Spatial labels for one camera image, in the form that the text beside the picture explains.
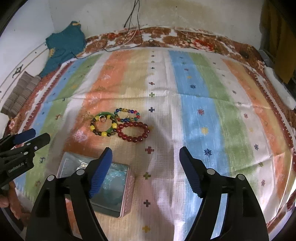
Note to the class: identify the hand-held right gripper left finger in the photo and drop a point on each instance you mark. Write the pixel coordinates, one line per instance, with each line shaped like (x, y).
(100, 176)

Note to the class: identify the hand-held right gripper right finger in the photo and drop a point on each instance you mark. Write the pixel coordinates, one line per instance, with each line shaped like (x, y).
(192, 171)

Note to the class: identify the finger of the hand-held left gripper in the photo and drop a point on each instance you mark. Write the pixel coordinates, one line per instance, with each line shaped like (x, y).
(23, 136)
(39, 141)

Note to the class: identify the metal tin box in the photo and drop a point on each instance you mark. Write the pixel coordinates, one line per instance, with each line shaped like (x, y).
(126, 204)

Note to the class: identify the green bangle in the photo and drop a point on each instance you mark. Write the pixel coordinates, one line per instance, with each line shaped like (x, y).
(105, 113)

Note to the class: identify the person's left hand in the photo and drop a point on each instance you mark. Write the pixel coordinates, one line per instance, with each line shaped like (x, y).
(3, 201)

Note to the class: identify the grey striped folded cloth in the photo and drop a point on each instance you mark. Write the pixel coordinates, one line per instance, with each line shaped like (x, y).
(20, 90)

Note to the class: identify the pastel striped blanket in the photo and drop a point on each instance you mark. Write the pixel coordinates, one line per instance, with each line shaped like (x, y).
(161, 92)

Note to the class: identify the teal garment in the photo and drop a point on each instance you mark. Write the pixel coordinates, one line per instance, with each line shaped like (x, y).
(62, 44)

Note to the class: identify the white oblong object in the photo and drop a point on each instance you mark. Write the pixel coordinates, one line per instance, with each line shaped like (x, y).
(279, 88)

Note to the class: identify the small black object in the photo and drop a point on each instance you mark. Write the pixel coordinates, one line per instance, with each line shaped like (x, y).
(245, 55)

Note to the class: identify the striped colourful bedsheet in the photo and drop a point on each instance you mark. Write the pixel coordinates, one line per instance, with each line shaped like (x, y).
(185, 39)

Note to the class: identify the grey box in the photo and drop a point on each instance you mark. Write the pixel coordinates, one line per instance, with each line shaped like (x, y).
(266, 59)

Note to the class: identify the yellow hanging cloth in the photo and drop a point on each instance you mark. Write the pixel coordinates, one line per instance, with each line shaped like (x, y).
(277, 34)

